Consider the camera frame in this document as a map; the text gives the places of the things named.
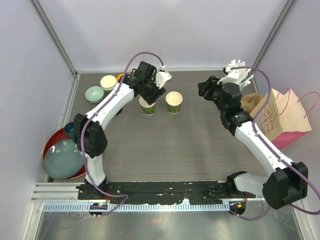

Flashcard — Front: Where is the green paper cup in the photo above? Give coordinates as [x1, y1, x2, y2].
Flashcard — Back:
[138, 96, 156, 116]
[165, 91, 183, 114]

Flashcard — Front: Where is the red round tray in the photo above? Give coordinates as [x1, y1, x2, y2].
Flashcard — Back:
[42, 128, 86, 179]

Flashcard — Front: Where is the blue-grey ceramic plate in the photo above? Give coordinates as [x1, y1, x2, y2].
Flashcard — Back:
[43, 139, 84, 179]

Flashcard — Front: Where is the pale green bowl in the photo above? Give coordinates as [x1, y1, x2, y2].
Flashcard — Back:
[84, 86, 105, 104]

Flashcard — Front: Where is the aluminium frame rail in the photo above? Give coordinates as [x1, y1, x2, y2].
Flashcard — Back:
[31, 181, 262, 216]

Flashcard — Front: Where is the bundle of white straws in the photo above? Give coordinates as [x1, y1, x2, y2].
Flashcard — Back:
[224, 59, 254, 85]

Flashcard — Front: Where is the kraft pink paper bag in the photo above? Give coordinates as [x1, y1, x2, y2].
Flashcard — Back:
[250, 88, 312, 151]

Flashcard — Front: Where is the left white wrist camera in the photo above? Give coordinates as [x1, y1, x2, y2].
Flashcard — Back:
[154, 65, 172, 89]

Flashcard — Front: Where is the orange bowl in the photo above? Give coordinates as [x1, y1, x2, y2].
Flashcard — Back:
[116, 73, 124, 83]

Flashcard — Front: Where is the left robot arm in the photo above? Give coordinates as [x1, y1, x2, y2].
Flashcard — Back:
[73, 61, 172, 200]

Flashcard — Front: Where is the brown cardboard cup carrier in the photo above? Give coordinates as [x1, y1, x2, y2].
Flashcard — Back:
[240, 93, 263, 113]

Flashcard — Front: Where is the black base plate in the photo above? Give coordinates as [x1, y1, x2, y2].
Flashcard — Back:
[77, 180, 257, 205]

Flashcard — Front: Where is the dark blue ceramic cup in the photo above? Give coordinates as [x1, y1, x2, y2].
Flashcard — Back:
[63, 122, 74, 139]

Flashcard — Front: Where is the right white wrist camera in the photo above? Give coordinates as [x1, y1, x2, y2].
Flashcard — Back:
[217, 66, 250, 85]

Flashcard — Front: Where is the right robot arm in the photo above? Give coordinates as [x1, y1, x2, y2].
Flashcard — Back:
[197, 76, 308, 210]

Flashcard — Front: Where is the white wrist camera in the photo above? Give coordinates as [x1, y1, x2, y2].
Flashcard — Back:
[217, 66, 250, 85]
[154, 65, 172, 89]

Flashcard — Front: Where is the blue straw holder can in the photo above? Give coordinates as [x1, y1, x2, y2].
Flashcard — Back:
[239, 80, 248, 93]

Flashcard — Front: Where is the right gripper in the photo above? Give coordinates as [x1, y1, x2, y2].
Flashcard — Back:
[198, 75, 230, 114]

